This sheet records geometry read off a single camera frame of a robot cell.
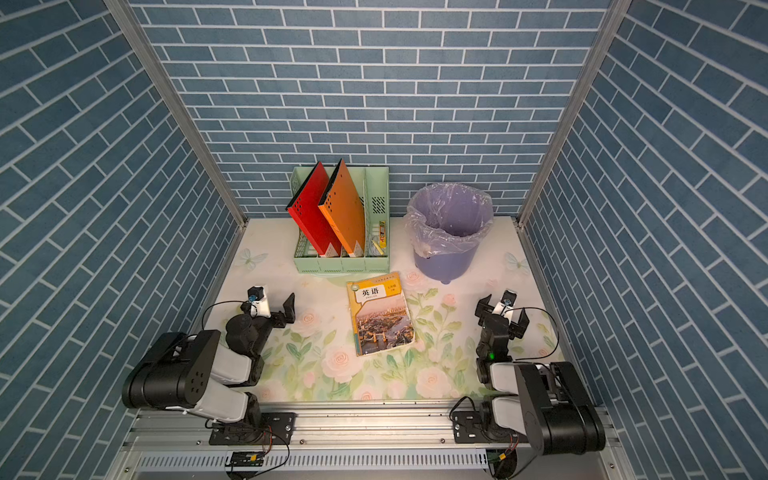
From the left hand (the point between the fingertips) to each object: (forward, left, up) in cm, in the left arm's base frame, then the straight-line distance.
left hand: (284, 293), depth 89 cm
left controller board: (-40, +2, -11) cm, 41 cm away
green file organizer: (+37, -25, +12) cm, 46 cm away
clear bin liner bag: (+26, -51, +6) cm, 57 cm away
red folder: (+17, -7, +18) cm, 26 cm away
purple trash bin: (+11, -51, -3) cm, 52 cm away
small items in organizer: (+28, -28, -6) cm, 40 cm away
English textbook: (-3, -28, -8) cm, 30 cm away
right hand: (-3, -67, +1) cm, 67 cm away
